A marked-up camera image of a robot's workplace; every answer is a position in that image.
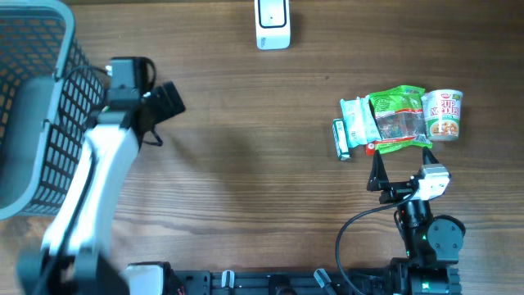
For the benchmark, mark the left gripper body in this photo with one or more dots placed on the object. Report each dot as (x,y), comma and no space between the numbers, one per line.
(162,108)

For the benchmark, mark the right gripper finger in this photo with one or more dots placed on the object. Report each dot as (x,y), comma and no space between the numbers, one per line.
(378,179)
(428,159)

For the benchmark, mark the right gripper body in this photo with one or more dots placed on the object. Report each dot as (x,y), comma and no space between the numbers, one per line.
(396,191)

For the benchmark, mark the red snack bar wrapper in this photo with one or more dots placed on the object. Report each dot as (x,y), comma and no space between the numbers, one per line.
(370,149)

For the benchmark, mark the cup noodles container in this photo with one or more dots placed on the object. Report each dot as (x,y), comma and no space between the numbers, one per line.
(442,113)

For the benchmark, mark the green haribo candy bag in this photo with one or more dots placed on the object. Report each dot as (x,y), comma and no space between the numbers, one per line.
(399,117)

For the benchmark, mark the teal snack packet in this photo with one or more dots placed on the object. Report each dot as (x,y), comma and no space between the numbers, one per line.
(361,127)

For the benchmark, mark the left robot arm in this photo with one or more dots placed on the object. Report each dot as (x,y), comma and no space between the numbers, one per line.
(74,254)

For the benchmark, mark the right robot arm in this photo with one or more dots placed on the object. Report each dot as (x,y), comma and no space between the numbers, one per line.
(432,243)

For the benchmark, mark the white barcode scanner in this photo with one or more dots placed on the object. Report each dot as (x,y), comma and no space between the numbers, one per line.
(272,24)

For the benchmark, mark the grey plastic shopping basket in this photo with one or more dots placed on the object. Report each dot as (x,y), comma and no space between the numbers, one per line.
(48,89)

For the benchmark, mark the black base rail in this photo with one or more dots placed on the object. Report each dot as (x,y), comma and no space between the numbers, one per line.
(366,281)

